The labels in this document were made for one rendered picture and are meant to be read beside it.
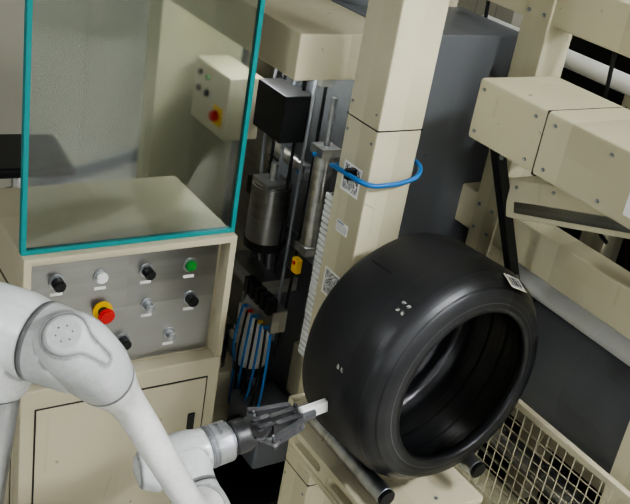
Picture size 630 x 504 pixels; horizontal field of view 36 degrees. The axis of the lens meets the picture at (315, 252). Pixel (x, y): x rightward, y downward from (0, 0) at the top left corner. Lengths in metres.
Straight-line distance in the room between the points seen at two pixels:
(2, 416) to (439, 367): 1.29
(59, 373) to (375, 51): 1.09
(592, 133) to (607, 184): 0.11
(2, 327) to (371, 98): 1.05
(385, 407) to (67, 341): 0.84
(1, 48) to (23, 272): 3.05
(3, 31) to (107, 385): 3.84
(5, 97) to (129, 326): 2.97
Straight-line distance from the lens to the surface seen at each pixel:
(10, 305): 1.53
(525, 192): 2.41
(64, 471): 2.66
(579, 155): 2.10
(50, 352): 1.45
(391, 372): 2.02
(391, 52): 2.14
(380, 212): 2.29
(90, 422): 2.59
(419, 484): 2.50
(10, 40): 5.26
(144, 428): 1.71
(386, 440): 2.12
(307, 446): 2.45
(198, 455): 1.98
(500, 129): 2.26
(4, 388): 1.58
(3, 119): 5.37
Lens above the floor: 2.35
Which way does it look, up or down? 26 degrees down
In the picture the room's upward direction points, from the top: 10 degrees clockwise
